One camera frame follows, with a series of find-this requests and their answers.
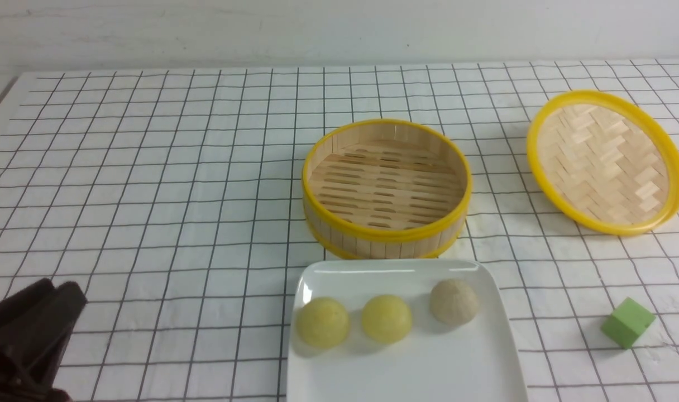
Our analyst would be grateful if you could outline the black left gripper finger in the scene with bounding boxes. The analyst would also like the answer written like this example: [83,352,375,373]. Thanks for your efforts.
[0,278,55,342]

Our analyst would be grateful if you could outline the white black-grid tablecloth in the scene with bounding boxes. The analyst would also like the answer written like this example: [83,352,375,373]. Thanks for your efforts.
[0,59,679,401]

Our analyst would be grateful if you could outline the white square plate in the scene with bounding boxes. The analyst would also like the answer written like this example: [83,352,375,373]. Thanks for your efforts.
[286,258,529,401]

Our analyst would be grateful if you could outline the yellow steamed bun front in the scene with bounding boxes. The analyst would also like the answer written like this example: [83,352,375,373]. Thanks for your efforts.
[361,294,413,345]

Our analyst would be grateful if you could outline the yellow-rimmed bamboo steamer basket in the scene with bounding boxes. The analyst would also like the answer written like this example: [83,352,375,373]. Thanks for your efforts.
[301,119,473,259]

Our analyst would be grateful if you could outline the yellow steamed bun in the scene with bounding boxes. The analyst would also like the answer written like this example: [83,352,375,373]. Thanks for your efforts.
[361,294,413,345]
[295,297,351,350]

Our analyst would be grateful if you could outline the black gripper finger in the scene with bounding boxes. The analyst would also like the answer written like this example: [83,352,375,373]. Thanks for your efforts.
[0,281,87,399]

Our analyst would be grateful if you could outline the beige steamed bun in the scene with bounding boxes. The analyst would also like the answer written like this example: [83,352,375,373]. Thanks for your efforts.
[429,278,480,327]

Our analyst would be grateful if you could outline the yellow-rimmed woven steamer lid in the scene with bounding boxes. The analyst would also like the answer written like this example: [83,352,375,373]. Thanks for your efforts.
[527,90,679,236]

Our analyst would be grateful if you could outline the green cube block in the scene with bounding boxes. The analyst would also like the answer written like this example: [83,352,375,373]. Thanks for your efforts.
[600,298,656,350]

